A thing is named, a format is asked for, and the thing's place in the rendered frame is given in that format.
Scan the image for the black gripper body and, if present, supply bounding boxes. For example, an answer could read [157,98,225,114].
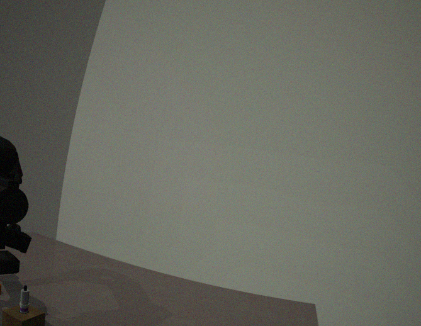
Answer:
[0,221,20,275]

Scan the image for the grey marker with black tip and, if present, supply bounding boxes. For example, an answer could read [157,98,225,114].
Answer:
[20,285,30,313]

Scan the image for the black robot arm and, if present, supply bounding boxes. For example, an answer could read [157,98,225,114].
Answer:
[0,136,32,253]

